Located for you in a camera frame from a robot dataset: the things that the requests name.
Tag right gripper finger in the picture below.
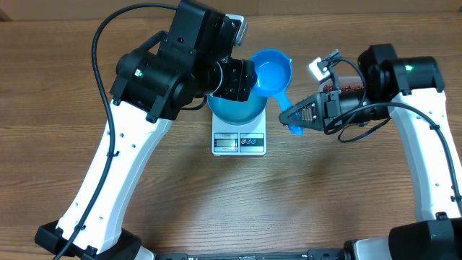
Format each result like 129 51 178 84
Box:
279 114 324 131
281 93 321 116

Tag blue plastic measuring scoop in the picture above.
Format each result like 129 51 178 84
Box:
249 48 305 137

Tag teal metal bowl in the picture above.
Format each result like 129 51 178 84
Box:
208 92 268 125

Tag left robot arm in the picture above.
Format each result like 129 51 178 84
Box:
35 1 257 260

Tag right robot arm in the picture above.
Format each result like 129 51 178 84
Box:
279 44 461 259

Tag white digital kitchen scale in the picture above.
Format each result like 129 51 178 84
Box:
212 110 267 156

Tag red adzuki beans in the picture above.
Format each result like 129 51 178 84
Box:
322 85 364 93

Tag clear plastic food container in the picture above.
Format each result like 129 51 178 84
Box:
318 76 363 92

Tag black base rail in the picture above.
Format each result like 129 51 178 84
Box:
154 248 353 260

